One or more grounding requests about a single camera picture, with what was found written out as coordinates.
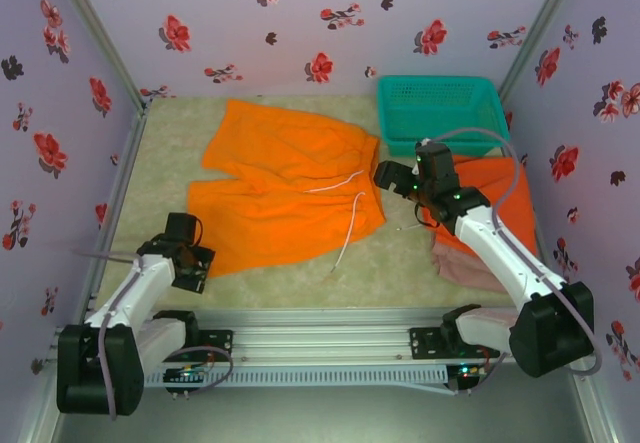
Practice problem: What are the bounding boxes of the light orange shorts with drawstring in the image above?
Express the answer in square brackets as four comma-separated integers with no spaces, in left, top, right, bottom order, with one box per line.
[187,100,388,279]

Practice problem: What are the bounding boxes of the pink shorts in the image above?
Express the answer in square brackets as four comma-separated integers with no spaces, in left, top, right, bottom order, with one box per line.
[430,240,511,294]

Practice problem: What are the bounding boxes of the deep orange shorts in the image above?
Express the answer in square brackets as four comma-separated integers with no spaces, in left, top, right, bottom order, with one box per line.
[419,155,539,259]

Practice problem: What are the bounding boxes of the teal plastic basket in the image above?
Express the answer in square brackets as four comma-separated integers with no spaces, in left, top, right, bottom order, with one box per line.
[376,75,512,158]

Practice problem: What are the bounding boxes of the black controller board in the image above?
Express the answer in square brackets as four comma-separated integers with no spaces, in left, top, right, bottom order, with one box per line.
[452,360,489,394]
[163,362,214,395]

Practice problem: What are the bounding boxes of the pale green fuzzy mat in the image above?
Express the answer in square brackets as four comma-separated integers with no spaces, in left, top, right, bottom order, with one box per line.
[94,93,539,310]

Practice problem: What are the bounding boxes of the grey metal panel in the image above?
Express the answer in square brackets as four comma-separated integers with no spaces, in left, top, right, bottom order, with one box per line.
[49,362,601,443]

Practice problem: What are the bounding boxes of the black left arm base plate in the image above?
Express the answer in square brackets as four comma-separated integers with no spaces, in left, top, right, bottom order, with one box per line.
[143,329,235,363]

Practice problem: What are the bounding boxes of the grey left arm cable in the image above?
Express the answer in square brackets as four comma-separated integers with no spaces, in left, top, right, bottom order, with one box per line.
[74,247,235,422]

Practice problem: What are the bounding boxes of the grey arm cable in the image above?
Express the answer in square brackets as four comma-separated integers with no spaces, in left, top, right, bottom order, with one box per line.
[422,127,604,395]
[74,247,235,422]

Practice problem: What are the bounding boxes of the grey right arm cable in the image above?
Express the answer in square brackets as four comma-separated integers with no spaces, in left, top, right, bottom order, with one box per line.
[422,127,604,395]

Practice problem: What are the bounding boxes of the aluminium frame rail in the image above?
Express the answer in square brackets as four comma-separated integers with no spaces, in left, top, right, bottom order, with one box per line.
[47,307,596,364]

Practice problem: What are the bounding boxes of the white slotted cable duct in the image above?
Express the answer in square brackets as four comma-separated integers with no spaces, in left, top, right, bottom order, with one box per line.
[67,365,449,390]

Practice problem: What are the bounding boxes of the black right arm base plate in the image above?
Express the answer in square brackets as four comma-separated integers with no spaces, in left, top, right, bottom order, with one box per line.
[408,326,501,361]

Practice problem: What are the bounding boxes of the aluminium corner post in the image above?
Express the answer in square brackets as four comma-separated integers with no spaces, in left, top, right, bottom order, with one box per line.
[504,0,586,94]
[47,0,151,114]

